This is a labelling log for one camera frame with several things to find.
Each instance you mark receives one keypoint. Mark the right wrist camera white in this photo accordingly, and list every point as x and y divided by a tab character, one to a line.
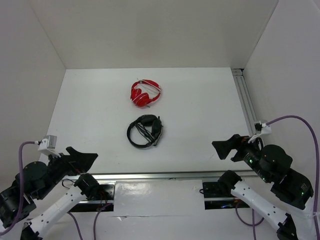
261	129

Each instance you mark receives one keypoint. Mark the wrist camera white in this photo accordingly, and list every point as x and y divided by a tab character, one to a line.
261	129
47	145

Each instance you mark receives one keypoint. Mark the aluminium rail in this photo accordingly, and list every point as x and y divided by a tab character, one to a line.
159	176
245	99

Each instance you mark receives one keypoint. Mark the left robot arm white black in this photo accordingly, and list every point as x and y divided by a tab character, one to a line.
42	193

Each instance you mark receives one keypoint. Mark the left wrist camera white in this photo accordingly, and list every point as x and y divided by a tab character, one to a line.
47	145

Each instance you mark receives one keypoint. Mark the aluminium rail front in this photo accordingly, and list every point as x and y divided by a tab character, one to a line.
159	176

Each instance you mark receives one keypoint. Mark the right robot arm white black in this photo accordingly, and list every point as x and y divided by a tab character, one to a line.
273	165

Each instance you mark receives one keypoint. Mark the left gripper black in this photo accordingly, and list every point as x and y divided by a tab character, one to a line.
77	162

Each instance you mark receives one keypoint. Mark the red headphones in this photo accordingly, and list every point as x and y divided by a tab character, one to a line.
144	92

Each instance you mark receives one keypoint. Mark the black headset with microphone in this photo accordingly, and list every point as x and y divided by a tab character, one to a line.
150	127

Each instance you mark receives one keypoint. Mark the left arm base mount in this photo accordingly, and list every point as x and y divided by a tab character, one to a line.
100	195

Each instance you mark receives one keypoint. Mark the aluminium rail right side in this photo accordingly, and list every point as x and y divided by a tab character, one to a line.
245	99

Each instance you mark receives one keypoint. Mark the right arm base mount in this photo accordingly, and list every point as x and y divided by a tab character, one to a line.
216	199

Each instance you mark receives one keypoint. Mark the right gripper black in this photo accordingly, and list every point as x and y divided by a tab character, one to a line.
236	141

